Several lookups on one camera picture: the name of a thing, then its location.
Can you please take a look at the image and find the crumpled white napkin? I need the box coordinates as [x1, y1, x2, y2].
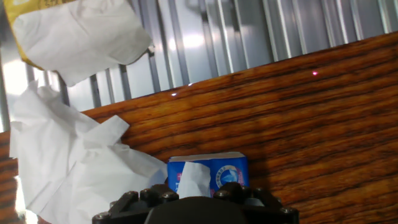
[15, 172, 78, 224]
[9, 80, 130, 187]

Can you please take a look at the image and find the white napkin sheet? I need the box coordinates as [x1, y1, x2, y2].
[176, 161, 212, 199]

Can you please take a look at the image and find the white tissue sheet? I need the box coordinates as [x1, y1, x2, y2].
[12, 0, 153, 88]

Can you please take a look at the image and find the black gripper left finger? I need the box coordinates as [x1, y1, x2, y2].
[92, 183, 180, 224]

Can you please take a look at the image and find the blue tissue pack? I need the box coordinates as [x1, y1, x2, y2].
[167, 151, 250, 197]

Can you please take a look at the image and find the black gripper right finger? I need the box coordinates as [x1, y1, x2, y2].
[213, 182, 300, 224]

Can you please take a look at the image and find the brown wooden board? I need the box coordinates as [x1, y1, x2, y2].
[0, 30, 398, 224]

